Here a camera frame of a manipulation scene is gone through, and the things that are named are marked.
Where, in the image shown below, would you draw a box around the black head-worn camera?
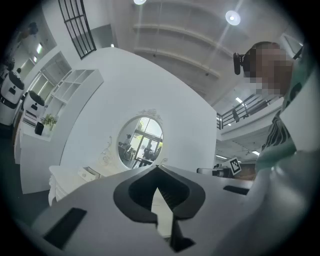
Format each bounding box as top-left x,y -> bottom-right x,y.
232,51 -> 251,76

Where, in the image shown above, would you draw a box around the person's head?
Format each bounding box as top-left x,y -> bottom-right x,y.
243,41 -> 296,97

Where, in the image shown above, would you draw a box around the person's green t-shirt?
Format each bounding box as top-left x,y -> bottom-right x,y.
254,47 -> 316,173

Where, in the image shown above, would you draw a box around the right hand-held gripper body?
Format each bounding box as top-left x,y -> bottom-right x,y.
212,156 -> 243,179

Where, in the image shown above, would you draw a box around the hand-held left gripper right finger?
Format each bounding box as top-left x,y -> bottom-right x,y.
156,165 -> 253,256

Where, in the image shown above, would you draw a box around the white dressing table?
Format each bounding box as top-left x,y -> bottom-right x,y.
48,163 -> 131,207

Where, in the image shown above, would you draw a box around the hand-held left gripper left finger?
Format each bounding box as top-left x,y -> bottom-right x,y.
29,165 -> 171,256

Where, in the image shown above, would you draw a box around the white shelf unit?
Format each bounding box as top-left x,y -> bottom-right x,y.
49,68 -> 105,106

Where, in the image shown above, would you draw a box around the black balcony railing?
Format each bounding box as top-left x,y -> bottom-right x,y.
216,93 -> 281,131

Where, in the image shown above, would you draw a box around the white robot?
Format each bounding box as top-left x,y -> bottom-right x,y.
0,70 -> 25,126
22,90 -> 46,121

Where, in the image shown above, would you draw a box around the potted plant in black pot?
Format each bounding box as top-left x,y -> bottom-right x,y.
34,113 -> 58,137

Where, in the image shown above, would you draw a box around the oval mirror with ornate frame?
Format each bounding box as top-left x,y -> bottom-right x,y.
98,107 -> 170,173

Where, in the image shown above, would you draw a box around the white counter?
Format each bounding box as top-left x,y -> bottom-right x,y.
19,112 -> 62,195

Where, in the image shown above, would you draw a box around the black window grille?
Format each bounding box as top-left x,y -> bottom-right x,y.
57,0 -> 98,60

